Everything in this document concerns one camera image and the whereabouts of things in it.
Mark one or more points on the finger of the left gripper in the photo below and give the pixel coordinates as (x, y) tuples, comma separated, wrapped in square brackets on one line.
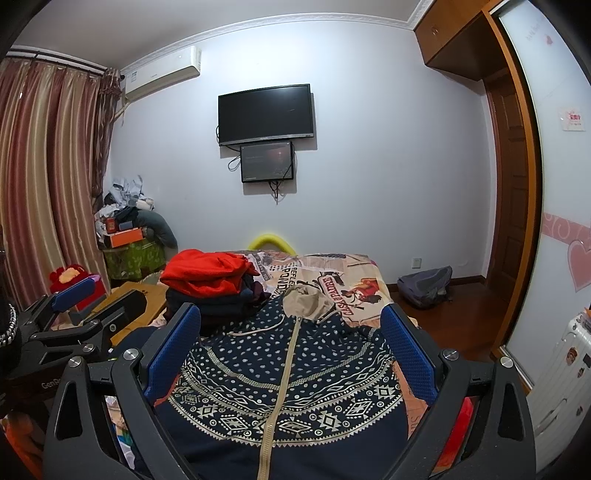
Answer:
[(120, 309), (46, 309)]

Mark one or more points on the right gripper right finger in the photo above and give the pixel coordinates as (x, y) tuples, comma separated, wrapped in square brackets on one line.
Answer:
[(477, 424)]

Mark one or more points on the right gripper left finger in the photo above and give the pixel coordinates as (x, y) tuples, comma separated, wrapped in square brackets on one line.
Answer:
[(80, 441)]

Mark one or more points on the navy patterned hooded jacket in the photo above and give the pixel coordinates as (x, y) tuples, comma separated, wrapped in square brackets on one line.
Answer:
[(292, 393)]

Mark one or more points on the dark folded clothes stack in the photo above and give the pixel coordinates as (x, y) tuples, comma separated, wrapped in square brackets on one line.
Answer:
[(221, 314)]

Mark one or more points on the red plush toy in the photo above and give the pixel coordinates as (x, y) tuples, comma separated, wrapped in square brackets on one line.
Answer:
[(66, 277)]

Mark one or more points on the green patterned box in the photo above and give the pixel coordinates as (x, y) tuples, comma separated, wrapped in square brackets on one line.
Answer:
[(134, 261)]

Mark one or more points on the white suitcase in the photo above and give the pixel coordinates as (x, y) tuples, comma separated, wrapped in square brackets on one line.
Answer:
[(560, 399)]

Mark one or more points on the red folded garment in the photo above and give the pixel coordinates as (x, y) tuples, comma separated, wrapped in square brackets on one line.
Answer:
[(205, 275)]

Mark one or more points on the clutter pile on box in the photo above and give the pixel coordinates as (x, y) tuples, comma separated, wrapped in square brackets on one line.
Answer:
[(125, 203)]

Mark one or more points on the grey backpack on floor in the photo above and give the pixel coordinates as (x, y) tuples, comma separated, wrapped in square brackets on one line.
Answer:
[(426, 289)]

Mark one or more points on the striped pink curtain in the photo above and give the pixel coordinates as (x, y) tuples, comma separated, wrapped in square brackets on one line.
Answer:
[(56, 127)]

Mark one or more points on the yellow round object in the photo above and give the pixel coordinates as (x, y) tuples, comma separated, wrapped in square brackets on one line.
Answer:
[(272, 241)]

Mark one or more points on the printed bed blanket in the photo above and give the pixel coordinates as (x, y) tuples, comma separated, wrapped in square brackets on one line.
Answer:
[(353, 282)]

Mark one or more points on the white air conditioner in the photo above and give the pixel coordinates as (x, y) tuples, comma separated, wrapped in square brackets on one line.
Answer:
[(161, 72)]

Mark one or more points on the wooden door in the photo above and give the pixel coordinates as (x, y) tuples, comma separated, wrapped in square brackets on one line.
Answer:
[(511, 257)]

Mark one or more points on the white sliding wardrobe door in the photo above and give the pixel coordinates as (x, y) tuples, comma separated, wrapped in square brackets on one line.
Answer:
[(560, 91)]

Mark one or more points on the wooden overhead cabinet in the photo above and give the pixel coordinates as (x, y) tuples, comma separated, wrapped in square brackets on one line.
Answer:
[(456, 37)]

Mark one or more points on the white wall socket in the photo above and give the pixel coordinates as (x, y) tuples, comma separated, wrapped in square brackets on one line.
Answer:
[(416, 263)]

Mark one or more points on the small wall monitor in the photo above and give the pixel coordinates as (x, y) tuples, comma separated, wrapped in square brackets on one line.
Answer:
[(267, 162)]

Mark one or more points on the black wall television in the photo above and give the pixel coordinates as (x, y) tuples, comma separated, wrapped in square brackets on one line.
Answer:
[(279, 112)]

